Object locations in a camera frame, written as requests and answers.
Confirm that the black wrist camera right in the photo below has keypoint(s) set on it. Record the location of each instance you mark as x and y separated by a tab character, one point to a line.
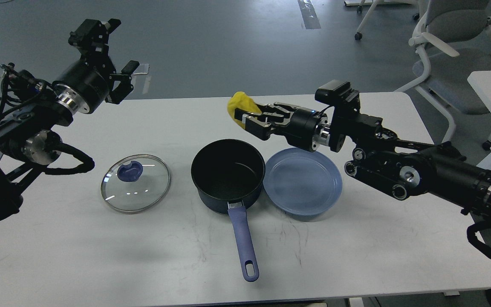
339	94

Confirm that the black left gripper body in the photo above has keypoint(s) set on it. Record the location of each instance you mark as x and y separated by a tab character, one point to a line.
85	84

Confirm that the white chair base background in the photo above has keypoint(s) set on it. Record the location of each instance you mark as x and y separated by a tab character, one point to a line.
368	11

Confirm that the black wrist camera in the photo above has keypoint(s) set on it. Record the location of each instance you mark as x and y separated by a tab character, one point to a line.
339	94
25	85

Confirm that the glass pot lid blue knob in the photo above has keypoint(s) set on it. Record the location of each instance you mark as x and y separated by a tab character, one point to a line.
136	183

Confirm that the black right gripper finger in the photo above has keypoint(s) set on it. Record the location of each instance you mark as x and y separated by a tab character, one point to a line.
275	111
264	129

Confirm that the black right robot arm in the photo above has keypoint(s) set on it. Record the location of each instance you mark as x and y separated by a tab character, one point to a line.
381	160

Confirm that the white grey office chair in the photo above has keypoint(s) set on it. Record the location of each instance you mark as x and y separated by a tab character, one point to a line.
442	71

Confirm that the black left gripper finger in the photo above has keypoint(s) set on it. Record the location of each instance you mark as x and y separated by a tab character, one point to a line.
91	40
124	86

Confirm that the dark blue saucepan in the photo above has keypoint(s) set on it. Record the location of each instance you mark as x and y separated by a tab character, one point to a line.
229	175

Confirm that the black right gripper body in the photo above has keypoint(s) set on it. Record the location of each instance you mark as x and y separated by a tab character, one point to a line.
303	127

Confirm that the yellow potato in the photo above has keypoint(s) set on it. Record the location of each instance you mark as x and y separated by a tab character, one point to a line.
242	101

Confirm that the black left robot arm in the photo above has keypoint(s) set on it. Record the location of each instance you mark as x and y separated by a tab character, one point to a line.
30	107

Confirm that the blue plate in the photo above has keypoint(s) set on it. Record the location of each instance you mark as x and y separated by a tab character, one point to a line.
302	183

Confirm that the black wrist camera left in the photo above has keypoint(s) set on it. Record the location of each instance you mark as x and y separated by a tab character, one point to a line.
25	85

